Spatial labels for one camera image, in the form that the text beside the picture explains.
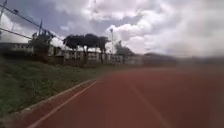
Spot dark tree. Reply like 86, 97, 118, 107
114, 40, 136, 57

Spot floodlight mast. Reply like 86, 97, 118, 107
109, 27, 115, 55

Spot group of flat-crowned trees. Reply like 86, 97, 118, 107
62, 33, 111, 65

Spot dark low hedge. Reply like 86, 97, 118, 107
142, 52, 178, 67

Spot grey kerb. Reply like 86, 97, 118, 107
0, 77, 98, 125

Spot tree with pole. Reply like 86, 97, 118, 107
27, 19, 55, 61

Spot overhead wires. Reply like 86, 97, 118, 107
0, 0, 65, 42

